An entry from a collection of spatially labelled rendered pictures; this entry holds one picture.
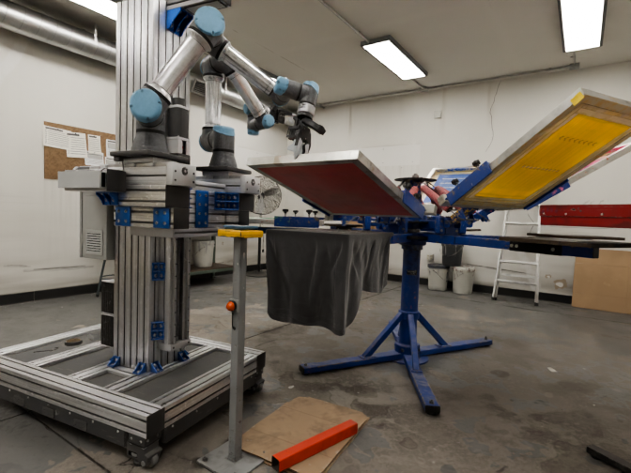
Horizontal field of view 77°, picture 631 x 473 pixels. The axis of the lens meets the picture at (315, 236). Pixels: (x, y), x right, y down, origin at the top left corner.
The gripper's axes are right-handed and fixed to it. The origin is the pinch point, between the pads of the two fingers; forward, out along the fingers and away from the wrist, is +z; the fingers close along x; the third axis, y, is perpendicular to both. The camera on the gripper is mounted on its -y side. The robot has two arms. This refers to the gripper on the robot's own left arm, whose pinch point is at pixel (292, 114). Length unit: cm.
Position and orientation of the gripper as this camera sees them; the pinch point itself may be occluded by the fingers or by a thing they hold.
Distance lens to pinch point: 271.3
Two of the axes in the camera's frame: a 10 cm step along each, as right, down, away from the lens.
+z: 7.6, 0.0, 6.5
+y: -1.3, 9.8, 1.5
